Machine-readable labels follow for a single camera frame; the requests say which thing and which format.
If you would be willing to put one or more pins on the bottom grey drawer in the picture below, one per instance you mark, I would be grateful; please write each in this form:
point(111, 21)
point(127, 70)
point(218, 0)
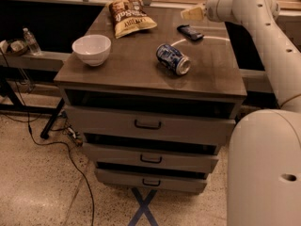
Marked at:
point(122, 178)

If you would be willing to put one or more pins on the small round tray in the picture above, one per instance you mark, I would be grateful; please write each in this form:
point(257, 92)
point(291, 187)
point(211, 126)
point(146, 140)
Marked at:
point(13, 47)

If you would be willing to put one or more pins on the middle grey drawer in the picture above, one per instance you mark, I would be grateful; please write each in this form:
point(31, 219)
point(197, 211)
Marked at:
point(125, 156)

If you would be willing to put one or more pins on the white bowl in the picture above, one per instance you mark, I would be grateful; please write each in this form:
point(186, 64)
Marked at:
point(92, 49)

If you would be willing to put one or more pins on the brown chip bag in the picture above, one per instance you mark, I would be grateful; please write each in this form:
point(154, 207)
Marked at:
point(129, 17)

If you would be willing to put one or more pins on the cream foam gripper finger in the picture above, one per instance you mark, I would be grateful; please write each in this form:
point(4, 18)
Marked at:
point(195, 13)

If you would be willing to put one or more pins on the clear water bottle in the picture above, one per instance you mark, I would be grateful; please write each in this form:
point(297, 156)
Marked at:
point(31, 42)

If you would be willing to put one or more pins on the grey side bench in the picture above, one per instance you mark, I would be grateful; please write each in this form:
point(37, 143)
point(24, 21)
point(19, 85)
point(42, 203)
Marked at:
point(47, 61)

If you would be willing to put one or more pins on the blue soda can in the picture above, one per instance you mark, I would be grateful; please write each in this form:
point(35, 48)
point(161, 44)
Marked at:
point(173, 59)

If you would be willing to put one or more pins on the top grey drawer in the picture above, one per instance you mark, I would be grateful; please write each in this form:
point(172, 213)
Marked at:
point(174, 128)

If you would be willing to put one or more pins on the grey drawer cabinet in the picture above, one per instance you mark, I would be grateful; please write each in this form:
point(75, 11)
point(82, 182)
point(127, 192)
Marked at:
point(133, 79)

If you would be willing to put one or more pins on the grey drawer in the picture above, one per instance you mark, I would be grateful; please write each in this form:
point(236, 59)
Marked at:
point(122, 178)
point(174, 128)
point(125, 156)

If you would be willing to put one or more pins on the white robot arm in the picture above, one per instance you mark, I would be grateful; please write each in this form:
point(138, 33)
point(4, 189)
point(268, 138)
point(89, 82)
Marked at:
point(264, 157)

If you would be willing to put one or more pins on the dark blue snack bar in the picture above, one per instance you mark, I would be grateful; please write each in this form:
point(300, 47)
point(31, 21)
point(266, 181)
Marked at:
point(189, 32)

